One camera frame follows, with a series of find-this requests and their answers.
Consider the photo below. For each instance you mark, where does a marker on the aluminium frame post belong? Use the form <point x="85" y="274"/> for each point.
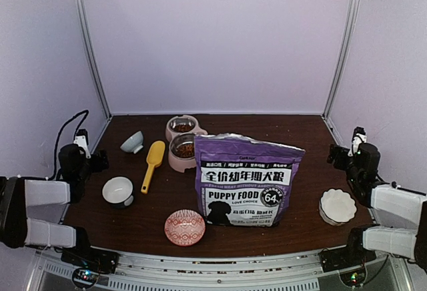
<point x="90" y="55"/>
<point x="351" y="19"/>

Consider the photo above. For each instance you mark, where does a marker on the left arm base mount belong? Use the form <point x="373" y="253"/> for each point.
<point x="90" y="265"/>

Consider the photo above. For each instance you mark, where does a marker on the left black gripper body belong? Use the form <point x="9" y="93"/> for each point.
<point x="84" y="172"/>

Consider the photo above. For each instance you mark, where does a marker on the right aluminium frame post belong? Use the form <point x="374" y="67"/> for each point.
<point x="351" y="19"/>

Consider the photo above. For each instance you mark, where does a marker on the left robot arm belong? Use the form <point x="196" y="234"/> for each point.
<point x="67" y="187"/>

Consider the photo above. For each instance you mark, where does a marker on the yellow plastic scoop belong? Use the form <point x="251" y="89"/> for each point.
<point x="154" y="160"/>

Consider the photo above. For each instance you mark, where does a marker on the white scalloped ceramic bowl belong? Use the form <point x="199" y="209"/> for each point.
<point x="337" y="207"/>

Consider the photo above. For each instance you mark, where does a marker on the black white ceramic bowl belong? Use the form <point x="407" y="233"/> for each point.
<point x="118" y="192"/>

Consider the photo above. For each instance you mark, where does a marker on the pink double pet feeder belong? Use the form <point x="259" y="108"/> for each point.
<point x="179" y="164"/>

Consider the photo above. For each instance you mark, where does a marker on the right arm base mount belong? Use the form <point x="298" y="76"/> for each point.
<point x="349" y="262"/>

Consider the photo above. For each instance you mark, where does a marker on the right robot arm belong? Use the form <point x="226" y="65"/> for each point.
<point x="361" y="168"/>

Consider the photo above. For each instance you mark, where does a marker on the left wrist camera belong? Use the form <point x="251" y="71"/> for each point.
<point x="81" y="138"/>

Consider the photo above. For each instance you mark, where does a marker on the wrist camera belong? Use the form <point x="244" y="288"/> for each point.
<point x="81" y="138"/>
<point x="359" y="137"/>

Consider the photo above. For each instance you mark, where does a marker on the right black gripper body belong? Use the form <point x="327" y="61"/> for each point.
<point x="340" y="165"/>

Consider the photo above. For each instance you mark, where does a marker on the brown kibble pet food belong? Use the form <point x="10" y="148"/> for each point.
<point x="183" y="144"/>

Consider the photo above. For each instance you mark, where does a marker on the left aluminium frame post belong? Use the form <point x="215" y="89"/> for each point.
<point x="90" y="55"/>

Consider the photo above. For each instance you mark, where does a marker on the light blue ceramic bowl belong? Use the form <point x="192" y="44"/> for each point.
<point x="133" y="144"/>

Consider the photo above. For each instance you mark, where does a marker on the purple puppy food bag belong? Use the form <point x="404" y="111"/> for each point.
<point x="242" y="181"/>

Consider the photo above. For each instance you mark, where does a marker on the front aluminium rail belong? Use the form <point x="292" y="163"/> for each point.
<point x="299" y="271"/>

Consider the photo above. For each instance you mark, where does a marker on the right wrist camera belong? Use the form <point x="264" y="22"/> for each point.
<point x="359" y="137"/>

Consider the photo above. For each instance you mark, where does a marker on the red patterned ceramic dish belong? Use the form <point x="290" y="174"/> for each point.
<point x="184" y="228"/>

